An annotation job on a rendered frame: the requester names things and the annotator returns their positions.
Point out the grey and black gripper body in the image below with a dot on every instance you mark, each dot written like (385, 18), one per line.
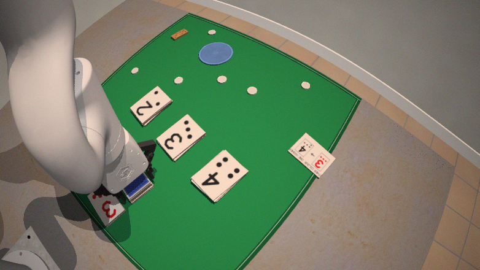
(130, 164)

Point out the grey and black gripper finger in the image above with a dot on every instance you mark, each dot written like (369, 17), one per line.
(103, 191)
(150, 146)

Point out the brown rectangular block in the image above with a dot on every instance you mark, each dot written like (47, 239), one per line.
(179, 34)

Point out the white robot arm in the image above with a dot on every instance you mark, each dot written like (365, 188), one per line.
(60, 109)

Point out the green card table cloth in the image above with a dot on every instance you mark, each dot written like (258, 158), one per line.
(175, 226)

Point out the blue round coaster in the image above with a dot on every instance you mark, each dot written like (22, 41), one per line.
(215, 53)

